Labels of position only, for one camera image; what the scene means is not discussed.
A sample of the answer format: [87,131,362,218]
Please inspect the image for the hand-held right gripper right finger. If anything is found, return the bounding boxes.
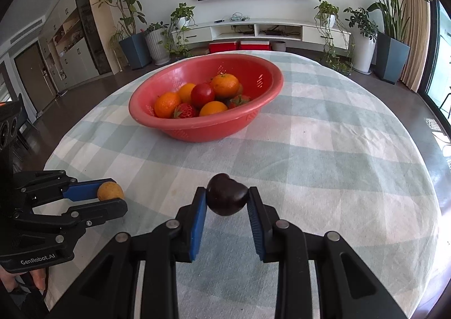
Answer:
[247,186,409,319]

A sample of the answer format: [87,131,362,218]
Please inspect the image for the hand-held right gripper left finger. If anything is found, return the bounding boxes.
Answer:
[39,187,208,319]

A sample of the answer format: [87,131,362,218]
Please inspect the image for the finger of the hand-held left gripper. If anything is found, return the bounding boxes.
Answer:
[12,198,128,235]
[14,170,115,205]

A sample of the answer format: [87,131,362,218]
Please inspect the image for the brown kiwi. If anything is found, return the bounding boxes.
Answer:
[97,181,125,202]

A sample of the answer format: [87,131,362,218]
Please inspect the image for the dark plum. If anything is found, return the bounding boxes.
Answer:
[206,173,247,216]

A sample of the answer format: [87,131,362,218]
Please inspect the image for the red colander bowl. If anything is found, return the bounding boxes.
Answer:
[129,55,284,143]

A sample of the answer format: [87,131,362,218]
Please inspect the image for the large strawberry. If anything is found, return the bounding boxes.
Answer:
[172,103,197,119]

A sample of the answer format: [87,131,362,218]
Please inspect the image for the large orange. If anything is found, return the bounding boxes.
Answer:
[154,92,182,119]

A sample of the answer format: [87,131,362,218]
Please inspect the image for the small strawberry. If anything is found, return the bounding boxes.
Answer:
[227,94,251,110]

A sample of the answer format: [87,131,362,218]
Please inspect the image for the red tomato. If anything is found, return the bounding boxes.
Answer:
[191,83,216,108]

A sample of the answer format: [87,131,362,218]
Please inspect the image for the orange with stem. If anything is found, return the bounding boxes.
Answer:
[210,73,240,98]

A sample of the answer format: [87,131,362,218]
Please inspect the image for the person's left hand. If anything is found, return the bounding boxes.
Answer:
[0,264,49,302]

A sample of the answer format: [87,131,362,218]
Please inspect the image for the checked tablecloth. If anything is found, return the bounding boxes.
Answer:
[43,50,441,319]

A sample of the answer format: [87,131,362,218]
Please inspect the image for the brown wooden door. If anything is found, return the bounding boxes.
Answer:
[14,41,59,113]

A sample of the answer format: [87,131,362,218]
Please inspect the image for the dark glass cabinet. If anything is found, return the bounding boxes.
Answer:
[72,0,113,76]

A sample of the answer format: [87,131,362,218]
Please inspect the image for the tall tree in blue pot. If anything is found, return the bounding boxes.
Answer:
[93,0,152,70]

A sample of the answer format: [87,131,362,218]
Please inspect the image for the plant in white ribbed pot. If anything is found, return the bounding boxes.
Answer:
[144,22,171,66]

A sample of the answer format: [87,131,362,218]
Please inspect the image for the red storage box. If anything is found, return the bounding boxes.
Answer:
[240,40,272,52]
[209,41,239,54]

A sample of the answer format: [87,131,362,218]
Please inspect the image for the trailing pothos in white pot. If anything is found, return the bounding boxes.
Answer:
[160,3,196,61]

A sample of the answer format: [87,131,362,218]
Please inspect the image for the white television cabinet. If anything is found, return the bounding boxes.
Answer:
[171,19,352,49]

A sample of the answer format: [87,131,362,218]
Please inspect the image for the bushy plant in white pot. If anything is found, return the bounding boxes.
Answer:
[343,7,379,75]

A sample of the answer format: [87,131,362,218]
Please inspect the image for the large-leaf plant in dark pot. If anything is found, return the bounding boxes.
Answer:
[335,0,432,85]

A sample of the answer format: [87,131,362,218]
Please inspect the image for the trailing vine plant on cabinet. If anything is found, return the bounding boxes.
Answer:
[313,0,355,75]

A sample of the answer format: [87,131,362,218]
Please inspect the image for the beige curtain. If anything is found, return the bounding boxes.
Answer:
[398,0,439,92]

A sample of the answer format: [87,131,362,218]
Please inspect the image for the sliding glass door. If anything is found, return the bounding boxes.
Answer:
[421,0,451,150]

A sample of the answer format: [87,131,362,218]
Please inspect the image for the white wall cabinets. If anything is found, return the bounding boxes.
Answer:
[39,0,101,94]

